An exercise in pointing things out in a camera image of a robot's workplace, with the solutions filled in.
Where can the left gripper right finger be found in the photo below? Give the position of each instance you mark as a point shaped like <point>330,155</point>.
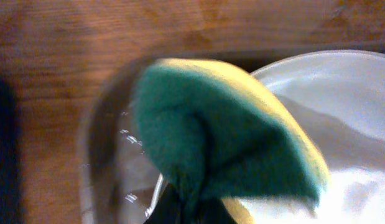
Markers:
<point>213,211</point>

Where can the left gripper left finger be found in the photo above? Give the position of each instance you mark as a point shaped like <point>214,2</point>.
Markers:
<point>168,209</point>

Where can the brown serving tray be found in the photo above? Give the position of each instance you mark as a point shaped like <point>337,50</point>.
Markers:
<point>120,182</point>

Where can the green yellow sponge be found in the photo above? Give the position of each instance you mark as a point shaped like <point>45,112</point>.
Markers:
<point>216,133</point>

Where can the white plate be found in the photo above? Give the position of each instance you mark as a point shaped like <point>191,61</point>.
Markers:
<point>338,99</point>

